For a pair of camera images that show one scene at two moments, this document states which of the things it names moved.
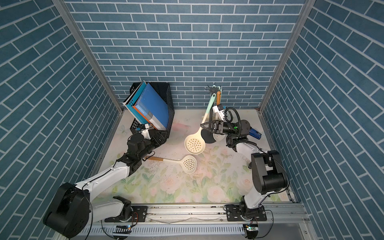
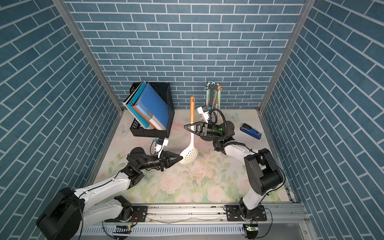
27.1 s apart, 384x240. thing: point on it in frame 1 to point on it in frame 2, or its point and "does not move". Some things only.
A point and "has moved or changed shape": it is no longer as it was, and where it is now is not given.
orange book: x=144 y=117 does not move
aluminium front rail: x=287 y=222 does not move
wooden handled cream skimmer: x=189 y=162 has moved or changed shape
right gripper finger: x=216 y=131 to x=194 y=128
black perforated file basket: x=164 y=91 does not move
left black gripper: x=156 y=143 to x=163 y=162
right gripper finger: x=219 y=122 to x=193 y=125
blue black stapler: x=255 y=133 does not move
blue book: x=153 y=107 does not move
